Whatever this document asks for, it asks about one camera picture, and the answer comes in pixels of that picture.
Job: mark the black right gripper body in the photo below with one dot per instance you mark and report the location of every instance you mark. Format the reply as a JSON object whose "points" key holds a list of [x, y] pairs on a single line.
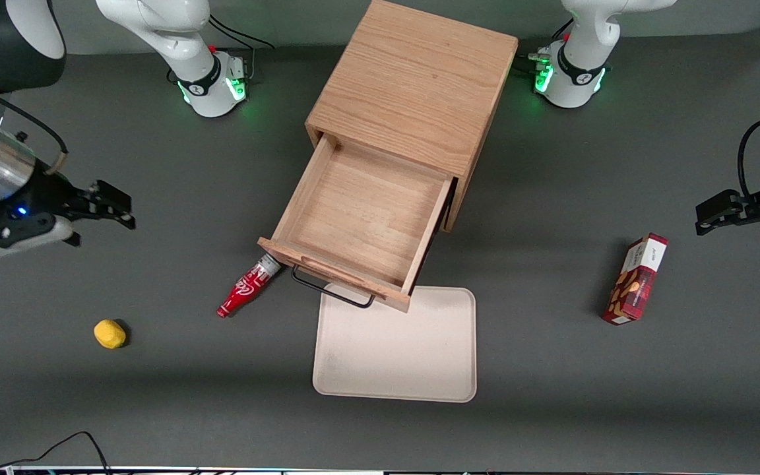
{"points": [[47, 194]]}

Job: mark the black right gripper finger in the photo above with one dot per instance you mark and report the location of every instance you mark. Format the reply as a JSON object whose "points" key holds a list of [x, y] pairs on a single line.
{"points": [[111, 198], [116, 220]]}

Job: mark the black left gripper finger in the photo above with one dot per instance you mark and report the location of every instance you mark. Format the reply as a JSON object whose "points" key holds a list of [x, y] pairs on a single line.
{"points": [[710, 227], [720, 206]]}

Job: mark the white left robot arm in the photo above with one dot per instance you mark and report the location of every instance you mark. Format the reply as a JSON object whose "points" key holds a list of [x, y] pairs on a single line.
{"points": [[581, 72]]}

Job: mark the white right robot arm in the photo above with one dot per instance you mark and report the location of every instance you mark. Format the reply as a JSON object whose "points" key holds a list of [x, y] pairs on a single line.
{"points": [[175, 33]]}

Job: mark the wooden drawer cabinet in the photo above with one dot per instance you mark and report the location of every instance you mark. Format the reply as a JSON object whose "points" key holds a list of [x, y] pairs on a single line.
{"points": [[413, 79]]}

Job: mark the red snack box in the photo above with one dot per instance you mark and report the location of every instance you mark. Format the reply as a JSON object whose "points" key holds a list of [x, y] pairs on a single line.
{"points": [[634, 284]]}

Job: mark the yellow lemon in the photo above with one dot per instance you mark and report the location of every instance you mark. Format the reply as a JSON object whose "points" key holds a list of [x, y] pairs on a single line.
{"points": [[109, 334]]}

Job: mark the red cola bottle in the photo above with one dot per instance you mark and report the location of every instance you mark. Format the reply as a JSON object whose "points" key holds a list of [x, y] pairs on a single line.
{"points": [[245, 290]]}

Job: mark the beige plastic tray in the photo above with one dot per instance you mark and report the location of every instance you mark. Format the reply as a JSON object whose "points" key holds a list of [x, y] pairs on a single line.
{"points": [[406, 356]]}

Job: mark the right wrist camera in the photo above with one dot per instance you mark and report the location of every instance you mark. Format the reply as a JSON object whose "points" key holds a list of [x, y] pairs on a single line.
{"points": [[17, 236]]}

